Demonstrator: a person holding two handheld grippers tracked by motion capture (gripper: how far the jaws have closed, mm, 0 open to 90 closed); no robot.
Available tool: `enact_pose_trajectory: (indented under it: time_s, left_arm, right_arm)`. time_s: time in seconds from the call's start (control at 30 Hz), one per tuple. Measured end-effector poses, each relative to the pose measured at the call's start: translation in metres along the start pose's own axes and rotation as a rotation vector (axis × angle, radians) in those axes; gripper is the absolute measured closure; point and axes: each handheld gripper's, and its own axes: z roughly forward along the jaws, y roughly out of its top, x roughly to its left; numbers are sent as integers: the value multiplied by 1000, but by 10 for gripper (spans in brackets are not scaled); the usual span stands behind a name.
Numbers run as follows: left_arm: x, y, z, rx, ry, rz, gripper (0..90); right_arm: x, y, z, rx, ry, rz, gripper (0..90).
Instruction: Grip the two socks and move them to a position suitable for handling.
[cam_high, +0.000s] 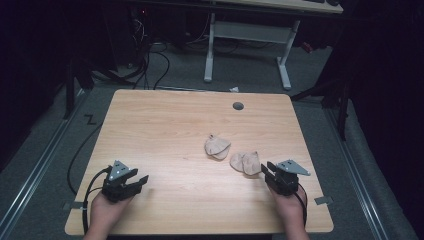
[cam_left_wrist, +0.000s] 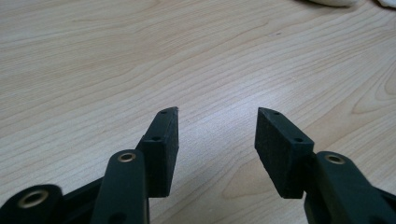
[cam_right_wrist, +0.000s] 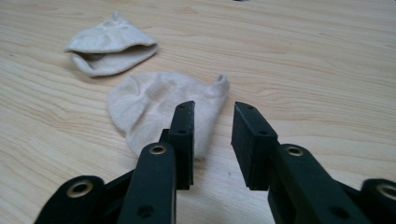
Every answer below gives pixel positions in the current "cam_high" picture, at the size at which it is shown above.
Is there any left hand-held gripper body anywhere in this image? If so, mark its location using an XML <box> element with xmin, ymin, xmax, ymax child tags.
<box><xmin>101</xmin><ymin>159</ymin><xmax>142</xmax><ymax>204</ymax></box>

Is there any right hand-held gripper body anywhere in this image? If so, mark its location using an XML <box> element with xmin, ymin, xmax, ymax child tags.
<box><xmin>264</xmin><ymin>159</ymin><xmax>312</xmax><ymax>197</ymax></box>

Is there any beige short sock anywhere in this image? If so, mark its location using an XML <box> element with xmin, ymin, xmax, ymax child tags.
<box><xmin>229</xmin><ymin>150</ymin><xmax>263</xmax><ymax>177</ymax></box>
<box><xmin>203</xmin><ymin>133</ymin><xmax>232</xmax><ymax>161</ymax></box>

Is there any person's left hand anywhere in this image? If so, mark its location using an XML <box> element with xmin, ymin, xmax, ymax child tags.
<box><xmin>89</xmin><ymin>191</ymin><xmax>135</xmax><ymax>232</ymax></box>

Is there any black metal stand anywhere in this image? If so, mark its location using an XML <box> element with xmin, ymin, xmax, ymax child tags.
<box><xmin>289</xmin><ymin>74</ymin><xmax>355</xmax><ymax>142</ymax></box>
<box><xmin>61</xmin><ymin>57</ymin><xmax>96</xmax><ymax>121</ymax></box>

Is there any small red object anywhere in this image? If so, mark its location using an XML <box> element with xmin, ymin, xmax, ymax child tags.
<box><xmin>300</xmin><ymin>40</ymin><xmax>315</xmax><ymax>55</ymax></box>

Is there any desk with white legs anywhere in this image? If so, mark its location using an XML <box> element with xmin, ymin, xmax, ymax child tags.
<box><xmin>203</xmin><ymin>0</ymin><xmax>345</xmax><ymax>91</ymax></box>

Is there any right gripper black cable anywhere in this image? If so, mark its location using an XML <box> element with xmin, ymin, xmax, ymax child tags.
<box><xmin>293</xmin><ymin>182</ymin><xmax>309</xmax><ymax>228</ymax></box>

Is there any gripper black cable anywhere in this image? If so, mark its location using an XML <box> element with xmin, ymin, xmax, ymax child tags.
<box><xmin>81</xmin><ymin>165</ymin><xmax>114</xmax><ymax>235</ymax></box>
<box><xmin>293</xmin><ymin>182</ymin><xmax>309</xmax><ymax>228</ymax></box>

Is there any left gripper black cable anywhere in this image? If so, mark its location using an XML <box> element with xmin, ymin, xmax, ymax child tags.
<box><xmin>81</xmin><ymin>165</ymin><xmax>114</xmax><ymax>235</ymax></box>

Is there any grey metal table bracket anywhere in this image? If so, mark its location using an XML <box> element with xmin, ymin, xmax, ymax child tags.
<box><xmin>313</xmin><ymin>195</ymin><xmax>335</xmax><ymax>206</ymax></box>
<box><xmin>62</xmin><ymin>200</ymin><xmax>85</xmax><ymax>211</ymax></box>

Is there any black floor cable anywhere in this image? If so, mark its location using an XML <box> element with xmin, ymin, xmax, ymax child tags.
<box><xmin>66</xmin><ymin>122</ymin><xmax>104</xmax><ymax>197</ymax></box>

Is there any metal floor rail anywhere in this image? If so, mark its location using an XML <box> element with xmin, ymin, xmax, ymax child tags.
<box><xmin>0</xmin><ymin>87</ymin><xmax>90</xmax><ymax>238</ymax></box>
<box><xmin>323</xmin><ymin>105</ymin><xmax>391</xmax><ymax>240</ymax></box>

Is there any bundle of black floor cables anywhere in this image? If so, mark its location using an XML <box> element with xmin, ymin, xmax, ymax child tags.
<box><xmin>93</xmin><ymin>8</ymin><xmax>172</xmax><ymax>91</ymax></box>

